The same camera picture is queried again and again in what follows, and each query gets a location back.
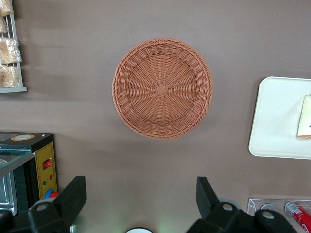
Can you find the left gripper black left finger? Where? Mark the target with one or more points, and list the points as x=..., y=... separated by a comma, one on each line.
x=63, y=208

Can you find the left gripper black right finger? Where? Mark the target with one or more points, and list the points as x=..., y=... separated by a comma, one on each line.
x=209, y=204

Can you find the triangle sandwich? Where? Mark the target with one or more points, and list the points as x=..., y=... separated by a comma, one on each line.
x=306, y=114

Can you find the beige plastic tray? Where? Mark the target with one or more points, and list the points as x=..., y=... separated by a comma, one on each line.
x=274, y=116

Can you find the round brown wicker basket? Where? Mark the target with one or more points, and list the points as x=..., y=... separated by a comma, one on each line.
x=162, y=89

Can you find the tray of packaged snacks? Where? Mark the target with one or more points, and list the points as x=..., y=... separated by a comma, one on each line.
x=12, y=89

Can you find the clear acrylic bottle rack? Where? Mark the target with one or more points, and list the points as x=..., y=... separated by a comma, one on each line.
x=255, y=206

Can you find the wrapped bread packet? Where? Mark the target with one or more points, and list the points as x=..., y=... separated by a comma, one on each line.
x=8, y=76
x=5, y=7
x=9, y=51

